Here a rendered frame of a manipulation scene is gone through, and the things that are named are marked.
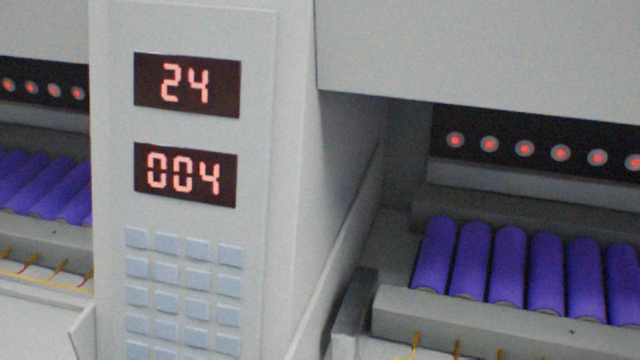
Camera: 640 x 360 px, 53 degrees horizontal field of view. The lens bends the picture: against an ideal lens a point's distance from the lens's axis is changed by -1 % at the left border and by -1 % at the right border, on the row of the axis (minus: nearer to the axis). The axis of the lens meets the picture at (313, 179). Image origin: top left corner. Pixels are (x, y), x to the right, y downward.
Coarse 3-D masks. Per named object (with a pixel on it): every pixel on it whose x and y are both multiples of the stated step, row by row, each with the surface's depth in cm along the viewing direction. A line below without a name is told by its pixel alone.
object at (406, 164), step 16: (400, 112) 43; (416, 112) 43; (432, 112) 43; (48, 128) 52; (400, 128) 43; (416, 128) 43; (400, 144) 44; (416, 144) 43; (400, 160) 44; (416, 160) 44; (400, 176) 44; (416, 176) 44; (384, 192) 45; (400, 192) 45; (496, 192) 43; (400, 208) 45; (608, 208) 41
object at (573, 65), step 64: (320, 0) 23; (384, 0) 23; (448, 0) 22; (512, 0) 21; (576, 0) 21; (320, 64) 25; (384, 64) 24; (448, 64) 23; (512, 64) 22; (576, 64) 22
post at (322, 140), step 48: (96, 0) 26; (192, 0) 24; (240, 0) 24; (288, 0) 23; (96, 48) 26; (288, 48) 24; (96, 96) 27; (288, 96) 24; (336, 96) 29; (96, 144) 27; (288, 144) 25; (336, 144) 30; (384, 144) 43; (96, 192) 28; (288, 192) 25; (336, 192) 31; (96, 240) 28; (288, 240) 26; (96, 288) 29; (288, 288) 26; (96, 336) 30; (288, 336) 27
